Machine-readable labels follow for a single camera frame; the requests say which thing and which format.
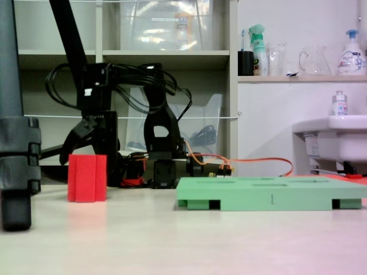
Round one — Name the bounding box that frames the red black table clamp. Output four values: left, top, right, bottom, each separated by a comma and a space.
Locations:
120, 153, 146, 188
185, 154, 205, 176

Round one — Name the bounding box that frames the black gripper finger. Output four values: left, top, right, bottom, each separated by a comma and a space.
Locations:
99, 143, 119, 173
59, 116, 99, 166

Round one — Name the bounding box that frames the circuit board with connectors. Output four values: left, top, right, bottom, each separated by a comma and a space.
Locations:
208, 162, 235, 178

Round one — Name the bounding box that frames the green spray bottle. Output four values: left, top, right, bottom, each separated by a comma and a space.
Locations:
248, 23, 269, 77

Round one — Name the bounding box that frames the glass pitcher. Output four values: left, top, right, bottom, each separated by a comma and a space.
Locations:
298, 45, 333, 77

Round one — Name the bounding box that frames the grey tripod leg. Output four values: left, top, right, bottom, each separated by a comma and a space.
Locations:
0, 0, 42, 232

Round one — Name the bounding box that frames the black tripod brace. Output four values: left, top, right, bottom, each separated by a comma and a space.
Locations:
40, 136, 95, 160

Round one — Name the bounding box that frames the white sink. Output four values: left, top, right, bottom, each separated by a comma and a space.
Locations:
292, 115, 367, 176

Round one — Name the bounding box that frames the white cord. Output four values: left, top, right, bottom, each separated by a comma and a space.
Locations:
22, 111, 243, 121

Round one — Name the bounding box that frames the wooden wall shelf board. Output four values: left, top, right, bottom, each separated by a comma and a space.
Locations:
237, 74, 367, 84

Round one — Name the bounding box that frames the black coiled cable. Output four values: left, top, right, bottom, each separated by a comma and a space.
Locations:
190, 124, 219, 149

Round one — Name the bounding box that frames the white pump soap bottle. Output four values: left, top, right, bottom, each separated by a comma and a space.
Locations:
337, 29, 367, 76

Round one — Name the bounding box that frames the red cross columnar block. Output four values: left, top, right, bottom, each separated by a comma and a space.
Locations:
67, 154, 108, 203

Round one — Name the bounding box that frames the green shape hole board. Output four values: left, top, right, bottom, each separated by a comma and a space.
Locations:
175, 176, 367, 212

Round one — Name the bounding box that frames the small clear sanitizer bottle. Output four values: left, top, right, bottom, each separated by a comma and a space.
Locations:
331, 90, 349, 117

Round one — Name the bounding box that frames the clear plastic tray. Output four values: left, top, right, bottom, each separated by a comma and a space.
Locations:
124, 85, 224, 158

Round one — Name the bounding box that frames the glass beaker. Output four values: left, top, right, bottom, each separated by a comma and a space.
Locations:
266, 42, 288, 77

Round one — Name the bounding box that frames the black cup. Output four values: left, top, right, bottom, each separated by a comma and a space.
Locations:
237, 50, 255, 77

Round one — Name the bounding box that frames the beige shelf unit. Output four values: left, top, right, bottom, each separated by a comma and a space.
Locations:
13, 0, 239, 177

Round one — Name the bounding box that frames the orange wire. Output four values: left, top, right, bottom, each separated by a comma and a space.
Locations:
183, 139, 294, 178

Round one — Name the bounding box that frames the clear plastic storage box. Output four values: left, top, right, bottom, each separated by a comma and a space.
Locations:
119, 0, 214, 52

